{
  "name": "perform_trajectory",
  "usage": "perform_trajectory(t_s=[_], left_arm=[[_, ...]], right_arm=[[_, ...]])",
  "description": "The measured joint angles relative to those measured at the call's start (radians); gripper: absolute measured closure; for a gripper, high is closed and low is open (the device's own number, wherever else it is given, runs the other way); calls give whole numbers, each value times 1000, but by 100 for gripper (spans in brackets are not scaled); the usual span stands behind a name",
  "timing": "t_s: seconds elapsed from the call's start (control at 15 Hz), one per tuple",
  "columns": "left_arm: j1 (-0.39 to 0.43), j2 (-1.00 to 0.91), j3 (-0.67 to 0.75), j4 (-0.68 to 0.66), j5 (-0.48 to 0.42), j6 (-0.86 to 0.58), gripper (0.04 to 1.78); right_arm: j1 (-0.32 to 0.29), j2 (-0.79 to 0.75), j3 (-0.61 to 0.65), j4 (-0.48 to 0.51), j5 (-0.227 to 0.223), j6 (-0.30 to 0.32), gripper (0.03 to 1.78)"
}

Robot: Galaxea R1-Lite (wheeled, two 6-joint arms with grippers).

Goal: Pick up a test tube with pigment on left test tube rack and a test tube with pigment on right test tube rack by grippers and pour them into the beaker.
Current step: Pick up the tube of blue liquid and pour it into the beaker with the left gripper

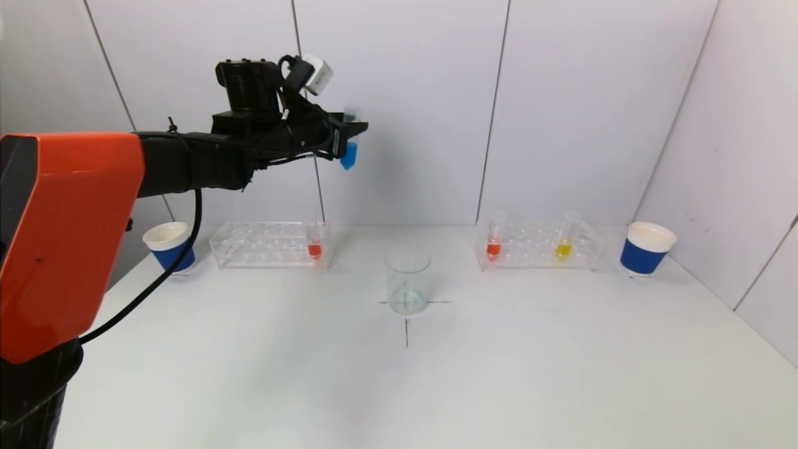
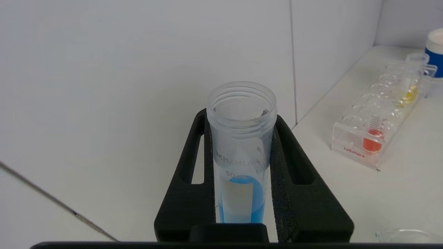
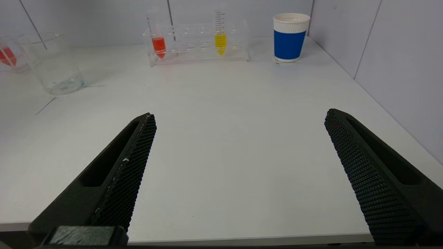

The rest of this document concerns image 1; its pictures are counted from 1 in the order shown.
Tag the blue white paper cup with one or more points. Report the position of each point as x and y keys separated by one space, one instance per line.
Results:
x=642 y=255
x=174 y=255

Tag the clear acrylic test tube rack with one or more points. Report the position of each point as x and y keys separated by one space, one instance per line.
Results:
x=268 y=249
x=530 y=249

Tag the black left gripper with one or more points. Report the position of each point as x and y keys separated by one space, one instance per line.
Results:
x=337 y=142

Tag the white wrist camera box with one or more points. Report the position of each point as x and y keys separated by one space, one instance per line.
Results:
x=317 y=73

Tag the test tube with yellow pigment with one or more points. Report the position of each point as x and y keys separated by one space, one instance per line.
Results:
x=563 y=249

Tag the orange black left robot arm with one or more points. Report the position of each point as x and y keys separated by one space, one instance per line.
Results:
x=68 y=237

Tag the test tube with red pigment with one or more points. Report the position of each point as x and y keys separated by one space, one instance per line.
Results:
x=493 y=249
x=315 y=249

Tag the test tube with blue pigment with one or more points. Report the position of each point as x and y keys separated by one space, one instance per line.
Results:
x=348 y=156

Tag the clear glass beaker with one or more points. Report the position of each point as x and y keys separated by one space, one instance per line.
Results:
x=408 y=280

